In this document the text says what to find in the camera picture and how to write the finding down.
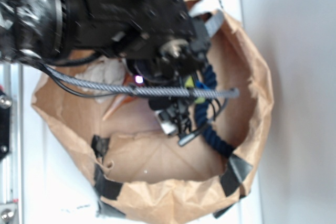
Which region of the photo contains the black mounting plate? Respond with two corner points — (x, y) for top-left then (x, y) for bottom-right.
(1, 89), (13, 161)

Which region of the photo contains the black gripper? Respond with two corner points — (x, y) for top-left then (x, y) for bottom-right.
(64, 0), (210, 86)

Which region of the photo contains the grey braided cable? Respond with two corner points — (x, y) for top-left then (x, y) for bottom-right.
(39, 61), (240, 99)

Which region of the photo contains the crumpled white paper ball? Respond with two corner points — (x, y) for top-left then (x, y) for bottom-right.
(76, 60), (127, 104)

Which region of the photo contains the orange spiral sea shell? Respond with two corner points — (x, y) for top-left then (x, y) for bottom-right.
(102, 74), (135, 121)

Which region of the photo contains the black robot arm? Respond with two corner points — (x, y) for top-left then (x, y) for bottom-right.
(1, 0), (211, 86)

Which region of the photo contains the white flat ribbon cable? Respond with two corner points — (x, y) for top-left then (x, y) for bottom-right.
(189, 0), (224, 38)

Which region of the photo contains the dark blue thick rope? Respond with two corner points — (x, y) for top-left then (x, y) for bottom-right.
(194, 63), (235, 158)

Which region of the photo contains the green plush toy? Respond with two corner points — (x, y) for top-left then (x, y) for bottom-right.
(184, 76), (205, 104)

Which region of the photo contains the aluminium frame rail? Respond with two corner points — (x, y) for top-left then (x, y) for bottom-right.
(1, 63), (23, 223)

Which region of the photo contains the brown paper bag tray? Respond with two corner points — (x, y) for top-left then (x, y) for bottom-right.
(31, 14), (274, 223)

